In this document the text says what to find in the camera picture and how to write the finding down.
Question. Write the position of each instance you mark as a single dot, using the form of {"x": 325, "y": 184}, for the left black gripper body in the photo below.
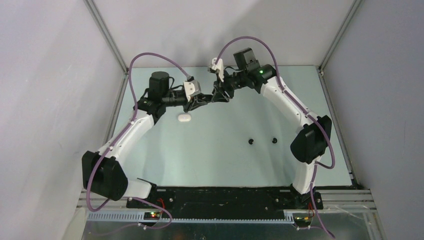
{"x": 188, "y": 105}

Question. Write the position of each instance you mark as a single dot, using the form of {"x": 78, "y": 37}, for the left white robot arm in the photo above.
{"x": 103, "y": 171}

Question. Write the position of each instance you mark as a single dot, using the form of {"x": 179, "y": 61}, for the left controller board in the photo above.
{"x": 152, "y": 215}

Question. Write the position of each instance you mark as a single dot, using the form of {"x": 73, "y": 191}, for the controller board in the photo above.
{"x": 152, "y": 215}
{"x": 305, "y": 219}

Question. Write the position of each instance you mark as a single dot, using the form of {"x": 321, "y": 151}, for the aluminium frame rail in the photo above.
{"x": 333, "y": 199}

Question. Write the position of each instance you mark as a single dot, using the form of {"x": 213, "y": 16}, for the grey slotted cable duct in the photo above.
{"x": 138, "y": 217}

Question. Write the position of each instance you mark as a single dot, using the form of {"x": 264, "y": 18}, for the right controller board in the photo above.
{"x": 305, "y": 219}

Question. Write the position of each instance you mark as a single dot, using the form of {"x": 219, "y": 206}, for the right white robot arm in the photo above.
{"x": 313, "y": 132}

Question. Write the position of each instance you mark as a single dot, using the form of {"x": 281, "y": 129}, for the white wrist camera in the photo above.
{"x": 217, "y": 67}
{"x": 191, "y": 89}

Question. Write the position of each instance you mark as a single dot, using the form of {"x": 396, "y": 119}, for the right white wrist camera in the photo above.
{"x": 217, "y": 67}

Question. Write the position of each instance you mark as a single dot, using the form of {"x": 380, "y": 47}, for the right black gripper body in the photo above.
{"x": 230, "y": 84}

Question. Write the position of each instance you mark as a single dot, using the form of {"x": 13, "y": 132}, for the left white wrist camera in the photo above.
{"x": 191, "y": 89}

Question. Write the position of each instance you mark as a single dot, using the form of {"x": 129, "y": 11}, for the white earbud charging case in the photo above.
{"x": 184, "y": 118}

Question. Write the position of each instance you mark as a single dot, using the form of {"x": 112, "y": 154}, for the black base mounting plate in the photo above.
{"x": 233, "y": 202}

